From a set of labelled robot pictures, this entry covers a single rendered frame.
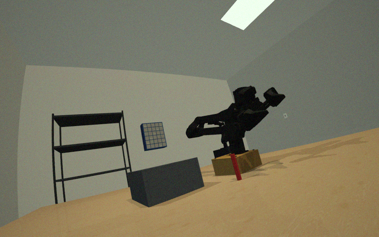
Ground dark red peg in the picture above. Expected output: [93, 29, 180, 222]
[230, 154, 242, 181]

